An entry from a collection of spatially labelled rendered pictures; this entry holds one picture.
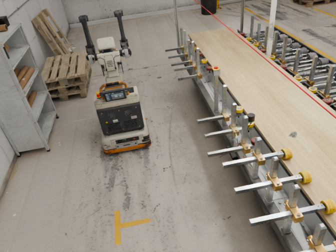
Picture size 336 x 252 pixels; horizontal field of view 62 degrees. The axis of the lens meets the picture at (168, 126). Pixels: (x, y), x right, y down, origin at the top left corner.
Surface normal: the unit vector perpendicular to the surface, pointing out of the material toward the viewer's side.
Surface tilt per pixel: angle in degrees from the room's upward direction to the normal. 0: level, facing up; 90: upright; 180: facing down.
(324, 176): 0
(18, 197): 0
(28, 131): 90
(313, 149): 0
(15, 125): 90
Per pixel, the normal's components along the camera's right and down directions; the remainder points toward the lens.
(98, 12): 0.17, 0.56
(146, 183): -0.11, -0.80
